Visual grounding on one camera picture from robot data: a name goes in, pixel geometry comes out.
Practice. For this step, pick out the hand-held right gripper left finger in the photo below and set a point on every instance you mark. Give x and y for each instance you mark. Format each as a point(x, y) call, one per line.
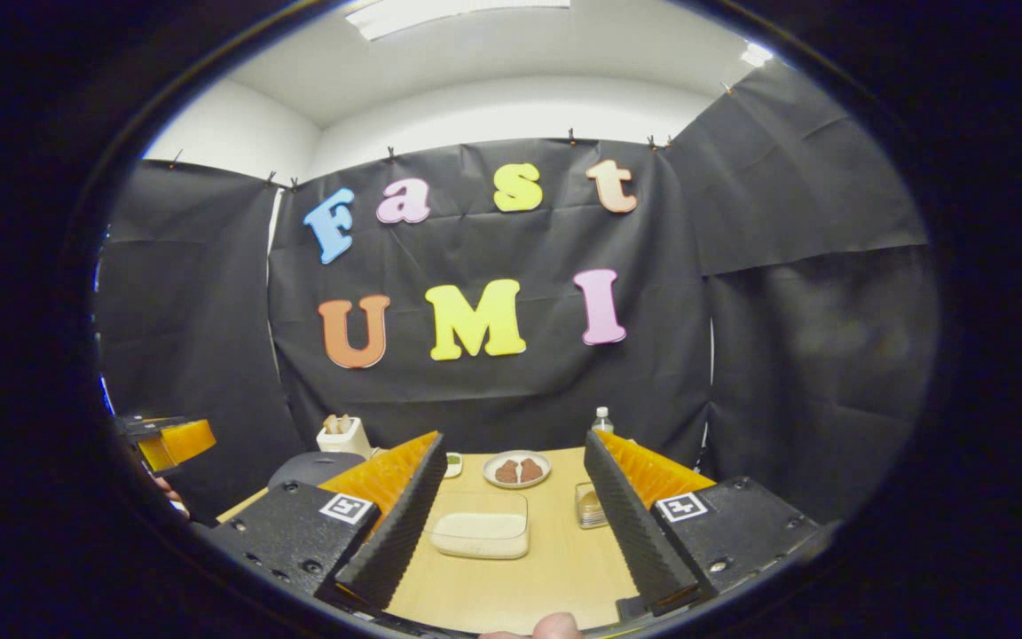
point(400, 532)

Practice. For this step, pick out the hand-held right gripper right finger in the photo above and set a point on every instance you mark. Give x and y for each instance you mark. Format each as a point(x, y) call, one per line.
point(635, 532)

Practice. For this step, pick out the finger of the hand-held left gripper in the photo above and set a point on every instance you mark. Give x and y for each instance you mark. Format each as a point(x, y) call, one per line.
point(183, 441)

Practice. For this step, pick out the clear chopstick holder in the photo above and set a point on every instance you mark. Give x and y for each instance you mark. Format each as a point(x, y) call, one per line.
point(584, 519)

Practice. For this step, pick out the clear box of rice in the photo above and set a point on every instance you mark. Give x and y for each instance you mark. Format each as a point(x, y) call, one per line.
point(480, 532)

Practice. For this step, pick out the dark grey rice cooker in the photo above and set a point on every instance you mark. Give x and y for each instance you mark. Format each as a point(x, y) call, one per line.
point(316, 469)

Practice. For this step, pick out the white divided bean dish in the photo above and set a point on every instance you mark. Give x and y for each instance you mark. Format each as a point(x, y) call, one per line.
point(454, 464)

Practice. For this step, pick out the green drink bottle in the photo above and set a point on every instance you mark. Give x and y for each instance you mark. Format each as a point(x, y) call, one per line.
point(601, 422)

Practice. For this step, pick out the brown meat piece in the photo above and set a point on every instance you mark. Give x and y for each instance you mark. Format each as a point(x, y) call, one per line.
point(530, 470)
point(507, 472)

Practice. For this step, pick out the toast slices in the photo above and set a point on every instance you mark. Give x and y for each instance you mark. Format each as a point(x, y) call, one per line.
point(338, 424)

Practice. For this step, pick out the white round plate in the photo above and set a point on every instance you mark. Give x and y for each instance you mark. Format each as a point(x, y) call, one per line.
point(518, 453)

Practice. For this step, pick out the black backdrop cloth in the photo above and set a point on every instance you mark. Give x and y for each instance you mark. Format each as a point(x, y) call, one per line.
point(786, 355)

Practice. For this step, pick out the small ceiling light panel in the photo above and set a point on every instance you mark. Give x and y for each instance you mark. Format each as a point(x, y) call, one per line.
point(756, 54)

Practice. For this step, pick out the long ceiling light panel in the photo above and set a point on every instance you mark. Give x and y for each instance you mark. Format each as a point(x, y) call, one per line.
point(458, 13)

